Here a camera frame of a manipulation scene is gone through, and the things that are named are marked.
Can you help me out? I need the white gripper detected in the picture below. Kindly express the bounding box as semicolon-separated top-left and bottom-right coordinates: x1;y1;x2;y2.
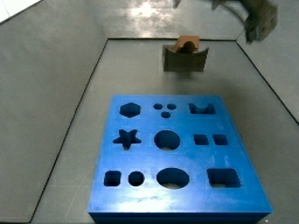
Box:
172;0;279;45

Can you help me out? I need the brown arch object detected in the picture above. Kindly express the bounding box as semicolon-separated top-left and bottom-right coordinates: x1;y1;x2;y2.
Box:
172;35;200;53

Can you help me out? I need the black curved fixture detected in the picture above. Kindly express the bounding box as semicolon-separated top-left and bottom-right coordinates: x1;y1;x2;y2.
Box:
163;45;210;72

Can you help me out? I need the blue shape sorter block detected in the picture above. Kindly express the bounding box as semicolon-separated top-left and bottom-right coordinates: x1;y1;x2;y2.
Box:
88;95;272;224

